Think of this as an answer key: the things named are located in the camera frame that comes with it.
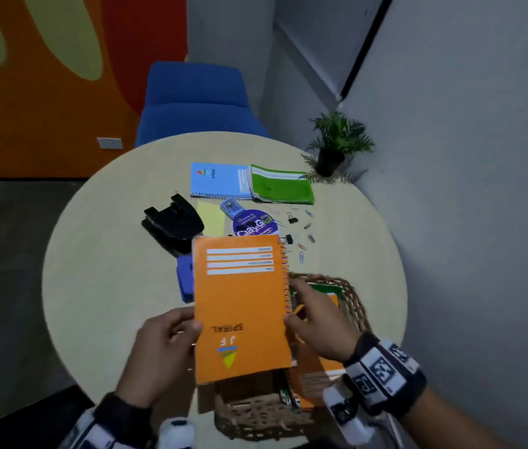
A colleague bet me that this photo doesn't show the person's left hand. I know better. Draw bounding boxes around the person's left hand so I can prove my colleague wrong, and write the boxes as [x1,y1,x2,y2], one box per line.
[114,306,204,410]

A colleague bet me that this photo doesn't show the person's right hand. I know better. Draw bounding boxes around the person's right hand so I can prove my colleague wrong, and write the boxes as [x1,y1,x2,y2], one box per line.
[285,278,364,366]

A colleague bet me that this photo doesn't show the orange spiral notebook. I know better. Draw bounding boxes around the orange spiral notebook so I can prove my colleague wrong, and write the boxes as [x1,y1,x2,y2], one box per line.
[286,293,347,411]
[191,234,298,386]

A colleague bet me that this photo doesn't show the person's right forearm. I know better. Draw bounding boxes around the person's right forearm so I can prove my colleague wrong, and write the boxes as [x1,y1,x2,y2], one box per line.
[397,387,510,449]

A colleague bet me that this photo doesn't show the green notebook with dark cover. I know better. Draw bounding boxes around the green notebook with dark cover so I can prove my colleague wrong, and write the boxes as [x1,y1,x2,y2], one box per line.
[307,282,345,298]

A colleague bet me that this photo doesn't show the blue stapler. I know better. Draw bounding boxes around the blue stapler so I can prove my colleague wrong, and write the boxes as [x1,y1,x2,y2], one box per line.
[175,254,196,305]

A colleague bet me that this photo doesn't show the scattered paper clips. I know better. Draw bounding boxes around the scattered paper clips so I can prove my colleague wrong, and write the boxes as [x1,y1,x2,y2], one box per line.
[264,204,316,266]

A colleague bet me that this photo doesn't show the woven wicker basket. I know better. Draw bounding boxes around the woven wicker basket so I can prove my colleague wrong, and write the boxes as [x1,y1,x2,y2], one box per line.
[213,273,373,443]

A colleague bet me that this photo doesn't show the right wrist marker band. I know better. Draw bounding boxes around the right wrist marker band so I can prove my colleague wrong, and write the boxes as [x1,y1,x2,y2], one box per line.
[341,331,429,419]

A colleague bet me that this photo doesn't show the wrist marker band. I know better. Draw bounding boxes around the wrist marker band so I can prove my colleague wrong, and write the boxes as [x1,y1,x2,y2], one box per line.
[59,392,158,449]
[341,331,429,419]

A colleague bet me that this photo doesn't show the black hole punch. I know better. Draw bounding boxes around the black hole punch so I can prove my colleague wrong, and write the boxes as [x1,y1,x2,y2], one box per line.
[141,193,205,258]

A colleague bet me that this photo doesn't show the round purple clay tub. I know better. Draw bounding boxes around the round purple clay tub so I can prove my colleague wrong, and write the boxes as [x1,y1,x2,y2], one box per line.
[232,209,278,239]

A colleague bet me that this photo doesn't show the yellow sticky note pad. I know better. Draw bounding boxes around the yellow sticky note pad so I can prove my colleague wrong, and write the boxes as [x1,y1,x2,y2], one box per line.
[197,200,236,238]

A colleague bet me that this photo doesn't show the left wrist marker band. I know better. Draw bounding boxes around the left wrist marker band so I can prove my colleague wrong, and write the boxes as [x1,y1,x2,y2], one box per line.
[59,392,158,449]

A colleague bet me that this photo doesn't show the clear blue pencil sharpener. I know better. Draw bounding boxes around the clear blue pencil sharpener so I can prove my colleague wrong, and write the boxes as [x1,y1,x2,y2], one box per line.
[219,198,245,220]

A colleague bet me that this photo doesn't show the bright green spiral notebook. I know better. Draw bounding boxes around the bright green spiral notebook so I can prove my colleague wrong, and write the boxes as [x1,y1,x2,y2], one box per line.
[247,164,315,205]

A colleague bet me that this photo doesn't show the light blue spiral notebook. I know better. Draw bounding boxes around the light blue spiral notebook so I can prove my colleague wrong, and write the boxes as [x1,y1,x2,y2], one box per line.
[190,162,253,201]

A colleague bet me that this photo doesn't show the small potted green plant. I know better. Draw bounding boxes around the small potted green plant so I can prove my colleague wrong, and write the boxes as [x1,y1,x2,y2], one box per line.
[301,110,375,186]

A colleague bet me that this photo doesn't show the blue upholstered chair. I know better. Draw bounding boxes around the blue upholstered chair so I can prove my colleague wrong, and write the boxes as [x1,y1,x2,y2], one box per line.
[135,60,272,148]

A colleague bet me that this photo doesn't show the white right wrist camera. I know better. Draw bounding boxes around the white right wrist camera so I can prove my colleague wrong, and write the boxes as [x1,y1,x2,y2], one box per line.
[321,383,378,447]

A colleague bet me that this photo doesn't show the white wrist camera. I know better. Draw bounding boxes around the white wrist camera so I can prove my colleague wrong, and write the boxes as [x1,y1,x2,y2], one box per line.
[156,417,196,449]
[321,383,378,447]

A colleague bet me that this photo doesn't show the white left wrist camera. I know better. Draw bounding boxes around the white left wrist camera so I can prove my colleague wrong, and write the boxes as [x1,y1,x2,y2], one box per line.
[156,417,196,449]

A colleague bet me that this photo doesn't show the white wall board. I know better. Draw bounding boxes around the white wall board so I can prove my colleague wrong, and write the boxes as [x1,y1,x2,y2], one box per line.
[273,0,396,104]

